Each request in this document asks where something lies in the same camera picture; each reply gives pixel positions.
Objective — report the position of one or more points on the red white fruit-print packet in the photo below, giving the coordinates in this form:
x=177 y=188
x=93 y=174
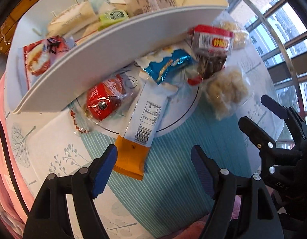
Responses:
x=40 y=57

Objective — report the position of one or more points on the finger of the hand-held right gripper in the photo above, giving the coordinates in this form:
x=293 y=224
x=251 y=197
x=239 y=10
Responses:
x=273 y=107
x=253 y=129

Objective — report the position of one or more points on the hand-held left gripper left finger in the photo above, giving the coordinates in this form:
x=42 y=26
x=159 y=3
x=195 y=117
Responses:
x=103 y=174

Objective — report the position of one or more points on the white plastic bin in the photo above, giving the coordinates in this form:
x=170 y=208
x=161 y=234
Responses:
x=123 y=42

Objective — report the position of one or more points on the beige cracker packet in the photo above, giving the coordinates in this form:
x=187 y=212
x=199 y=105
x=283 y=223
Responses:
x=69 y=21

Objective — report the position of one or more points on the clear rice puff packet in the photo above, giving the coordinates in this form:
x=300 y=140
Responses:
x=225 y=92

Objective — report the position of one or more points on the red-label dark snack packet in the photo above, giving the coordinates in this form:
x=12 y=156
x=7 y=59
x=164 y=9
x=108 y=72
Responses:
x=210 y=54

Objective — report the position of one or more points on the red round snack packet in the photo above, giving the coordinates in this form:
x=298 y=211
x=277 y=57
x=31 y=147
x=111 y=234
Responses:
x=103 y=99

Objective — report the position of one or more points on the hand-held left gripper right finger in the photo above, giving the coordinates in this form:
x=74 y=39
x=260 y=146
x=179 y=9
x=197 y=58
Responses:
x=203 y=174

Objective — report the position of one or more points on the blue snack packet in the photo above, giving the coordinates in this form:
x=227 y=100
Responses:
x=166 y=67

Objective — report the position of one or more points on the orange white long packet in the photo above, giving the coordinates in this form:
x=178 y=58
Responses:
x=143 y=114

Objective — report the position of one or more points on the pink blanket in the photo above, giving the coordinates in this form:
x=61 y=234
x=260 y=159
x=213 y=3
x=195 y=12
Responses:
x=4 y=179

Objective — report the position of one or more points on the person's pink clothing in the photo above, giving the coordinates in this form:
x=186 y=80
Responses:
x=183 y=231

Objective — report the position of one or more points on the metal window bars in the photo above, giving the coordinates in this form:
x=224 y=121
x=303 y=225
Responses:
x=289 y=57

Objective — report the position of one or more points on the clear round cracker packet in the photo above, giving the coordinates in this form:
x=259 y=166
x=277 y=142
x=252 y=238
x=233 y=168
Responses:
x=236 y=33

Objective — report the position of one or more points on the green snack packet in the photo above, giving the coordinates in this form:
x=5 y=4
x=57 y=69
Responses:
x=113 y=17

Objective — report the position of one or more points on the pale blue clear packet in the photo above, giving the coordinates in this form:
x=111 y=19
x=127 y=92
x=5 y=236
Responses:
x=98 y=3

